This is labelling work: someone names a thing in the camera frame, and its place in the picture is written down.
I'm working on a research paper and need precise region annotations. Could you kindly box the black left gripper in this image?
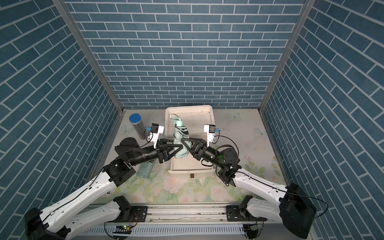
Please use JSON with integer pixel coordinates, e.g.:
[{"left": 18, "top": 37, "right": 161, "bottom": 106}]
[{"left": 128, "top": 139, "right": 181, "bottom": 167}]

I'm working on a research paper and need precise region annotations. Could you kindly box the mint green umbrella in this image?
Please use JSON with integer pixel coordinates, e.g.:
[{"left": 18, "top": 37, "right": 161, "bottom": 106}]
[
  {"left": 170, "top": 114, "right": 189, "bottom": 159},
  {"left": 137, "top": 161, "right": 155, "bottom": 178}
]

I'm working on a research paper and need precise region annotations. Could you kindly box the white bottom drawer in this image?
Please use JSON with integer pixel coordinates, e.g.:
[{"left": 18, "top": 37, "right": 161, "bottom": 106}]
[{"left": 168, "top": 155, "right": 215, "bottom": 178}]

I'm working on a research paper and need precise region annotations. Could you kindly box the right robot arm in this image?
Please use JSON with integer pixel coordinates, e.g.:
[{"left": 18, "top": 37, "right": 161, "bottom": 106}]
[{"left": 181, "top": 138, "right": 317, "bottom": 239}]

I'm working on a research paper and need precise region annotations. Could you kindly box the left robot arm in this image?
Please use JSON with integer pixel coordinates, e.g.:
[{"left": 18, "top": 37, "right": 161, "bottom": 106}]
[{"left": 25, "top": 138, "right": 183, "bottom": 240}]

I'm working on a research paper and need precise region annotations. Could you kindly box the white plastic drawer cabinet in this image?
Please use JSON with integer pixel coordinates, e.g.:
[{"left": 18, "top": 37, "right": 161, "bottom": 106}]
[{"left": 164, "top": 104, "right": 221, "bottom": 175}]

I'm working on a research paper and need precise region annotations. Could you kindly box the floral table mat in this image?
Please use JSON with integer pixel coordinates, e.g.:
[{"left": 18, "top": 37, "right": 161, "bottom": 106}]
[{"left": 94, "top": 142, "right": 286, "bottom": 204}]

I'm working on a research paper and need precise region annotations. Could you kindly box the blue-lid clear straw canister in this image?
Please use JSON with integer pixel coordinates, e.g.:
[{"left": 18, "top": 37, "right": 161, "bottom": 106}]
[{"left": 129, "top": 113, "right": 148, "bottom": 140}]

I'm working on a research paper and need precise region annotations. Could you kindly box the green circuit board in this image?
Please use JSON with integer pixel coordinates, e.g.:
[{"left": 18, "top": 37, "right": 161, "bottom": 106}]
[{"left": 116, "top": 226, "right": 132, "bottom": 234}]

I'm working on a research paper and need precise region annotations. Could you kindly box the metal linear rail base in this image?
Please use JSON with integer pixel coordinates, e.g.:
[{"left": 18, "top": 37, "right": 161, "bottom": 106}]
[{"left": 76, "top": 203, "right": 297, "bottom": 240}]

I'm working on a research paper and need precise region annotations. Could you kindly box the metal corner frame post left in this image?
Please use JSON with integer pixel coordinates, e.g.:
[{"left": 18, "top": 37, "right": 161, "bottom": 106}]
[{"left": 51, "top": 0, "right": 124, "bottom": 115}]

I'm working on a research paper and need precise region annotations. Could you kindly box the metal corner frame post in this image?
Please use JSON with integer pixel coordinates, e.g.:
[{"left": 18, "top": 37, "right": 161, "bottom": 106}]
[
  {"left": 258, "top": 0, "right": 316, "bottom": 114},
  {"left": 51, "top": 0, "right": 124, "bottom": 115}
]

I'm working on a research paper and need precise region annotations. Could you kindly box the metal corner frame post right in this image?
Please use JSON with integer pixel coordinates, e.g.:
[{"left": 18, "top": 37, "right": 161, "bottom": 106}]
[{"left": 258, "top": 0, "right": 316, "bottom": 114}]

